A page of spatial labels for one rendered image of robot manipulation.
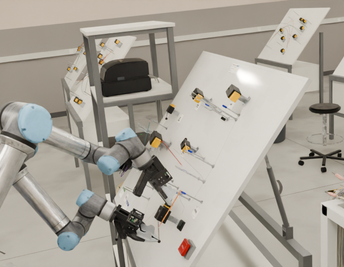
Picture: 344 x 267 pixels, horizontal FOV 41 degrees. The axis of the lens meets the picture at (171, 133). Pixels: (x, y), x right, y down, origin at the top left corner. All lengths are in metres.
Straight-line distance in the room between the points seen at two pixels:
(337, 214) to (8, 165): 0.94
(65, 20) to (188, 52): 2.53
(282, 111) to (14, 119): 0.89
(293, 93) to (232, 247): 0.95
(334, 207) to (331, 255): 0.14
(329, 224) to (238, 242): 1.15
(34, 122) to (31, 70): 7.67
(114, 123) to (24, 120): 3.53
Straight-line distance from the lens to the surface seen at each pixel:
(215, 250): 2.31
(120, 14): 9.27
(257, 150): 1.65
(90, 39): 2.64
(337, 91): 6.28
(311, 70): 7.59
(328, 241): 1.29
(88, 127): 4.91
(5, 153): 1.49
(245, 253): 2.28
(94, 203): 1.88
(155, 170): 1.84
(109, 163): 1.72
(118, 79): 2.76
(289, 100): 1.66
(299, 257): 1.90
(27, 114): 1.46
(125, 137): 1.76
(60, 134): 1.72
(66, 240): 1.82
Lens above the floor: 1.97
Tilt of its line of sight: 16 degrees down
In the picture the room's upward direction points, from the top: 5 degrees counter-clockwise
